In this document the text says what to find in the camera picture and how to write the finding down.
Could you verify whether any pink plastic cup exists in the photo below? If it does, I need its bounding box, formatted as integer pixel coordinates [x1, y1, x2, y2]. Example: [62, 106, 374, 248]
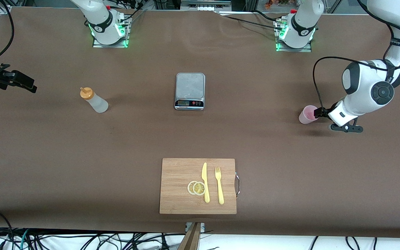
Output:
[299, 105, 319, 125]

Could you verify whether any translucent sauce bottle orange cap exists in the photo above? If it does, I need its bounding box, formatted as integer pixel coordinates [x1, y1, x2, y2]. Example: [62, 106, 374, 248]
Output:
[80, 87, 109, 113]

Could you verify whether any yellow plastic fork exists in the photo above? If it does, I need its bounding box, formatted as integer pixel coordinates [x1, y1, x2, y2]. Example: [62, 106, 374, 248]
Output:
[215, 167, 225, 205]

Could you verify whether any silver digital kitchen scale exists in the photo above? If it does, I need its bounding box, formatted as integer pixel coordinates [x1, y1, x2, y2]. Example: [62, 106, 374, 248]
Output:
[174, 72, 206, 111]

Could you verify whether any yellow plastic knife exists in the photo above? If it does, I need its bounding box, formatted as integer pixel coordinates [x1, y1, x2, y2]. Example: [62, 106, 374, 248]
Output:
[201, 162, 210, 203]

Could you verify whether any bamboo cutting board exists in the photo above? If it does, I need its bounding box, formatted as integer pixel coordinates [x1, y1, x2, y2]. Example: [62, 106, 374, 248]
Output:
[159, 158, 237, 215]

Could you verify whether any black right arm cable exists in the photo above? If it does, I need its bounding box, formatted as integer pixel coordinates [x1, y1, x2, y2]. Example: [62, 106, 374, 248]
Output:
[0, 0, 15, 59]

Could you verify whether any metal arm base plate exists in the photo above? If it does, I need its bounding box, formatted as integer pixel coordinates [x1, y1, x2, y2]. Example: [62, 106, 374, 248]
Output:
[274, 19, 313, 52]
[92, 14, 131, 48]

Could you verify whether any black table cable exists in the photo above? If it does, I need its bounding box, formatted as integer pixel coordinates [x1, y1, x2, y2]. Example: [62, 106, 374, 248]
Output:
[253, 9, 280, 23]
[219, 13, 280, 29]

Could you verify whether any teal floor cable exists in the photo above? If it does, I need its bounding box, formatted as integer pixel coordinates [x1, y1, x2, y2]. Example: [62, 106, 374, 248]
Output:
[19, 228, 31, 250]

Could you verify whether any small metal bracket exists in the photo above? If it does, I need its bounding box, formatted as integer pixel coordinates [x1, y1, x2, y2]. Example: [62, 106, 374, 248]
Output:
[185, 222, 206, 232]

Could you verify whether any wooden post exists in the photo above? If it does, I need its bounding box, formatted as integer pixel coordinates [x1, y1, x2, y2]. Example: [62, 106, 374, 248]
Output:
[177, 222, 202, 250]

